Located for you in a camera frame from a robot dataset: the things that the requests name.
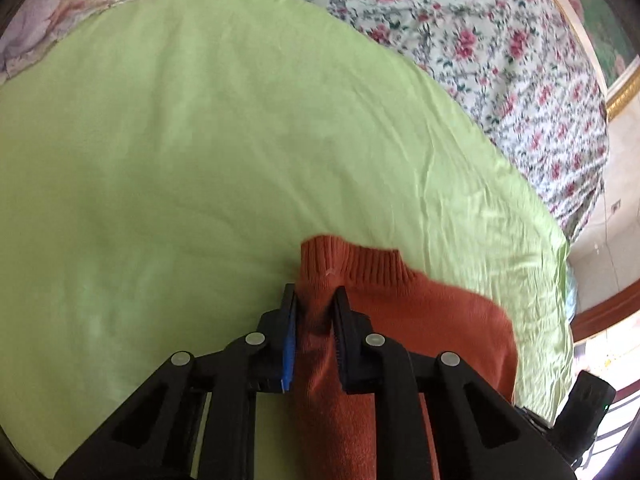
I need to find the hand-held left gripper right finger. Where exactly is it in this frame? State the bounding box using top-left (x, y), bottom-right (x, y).
top-left (332, 286), bottom-right (577, 480)

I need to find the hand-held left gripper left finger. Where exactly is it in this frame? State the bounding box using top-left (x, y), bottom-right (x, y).
top-left (52, 284), bottom-right (301, 480)

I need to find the orange knit sweater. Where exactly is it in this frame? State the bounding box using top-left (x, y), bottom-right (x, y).
top-left (292, 235), bottom-right (518, 480)

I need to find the light blue cloth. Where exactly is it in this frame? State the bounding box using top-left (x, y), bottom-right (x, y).
top-left (566, 267), bottom-right (580, 323)

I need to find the light green bed sheet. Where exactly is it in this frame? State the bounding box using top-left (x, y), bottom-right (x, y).
top-left (0, 0), bottom-right (576, 478)

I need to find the white red floral quilt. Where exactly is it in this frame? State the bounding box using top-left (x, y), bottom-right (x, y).
top-left (190, 0), bottom-right (611, 246)

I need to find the pastel floral cloth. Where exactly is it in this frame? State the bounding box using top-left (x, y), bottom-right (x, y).
top-left (0, 0), bottom-right (196, 86)

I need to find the wooden bed frame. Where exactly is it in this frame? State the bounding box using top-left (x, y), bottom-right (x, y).
top-left (570, 280), bottom-right (640, 344)

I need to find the gold framed wall painting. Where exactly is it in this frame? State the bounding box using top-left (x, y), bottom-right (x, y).
top-left (532, 0), bottom-right (640, 122)

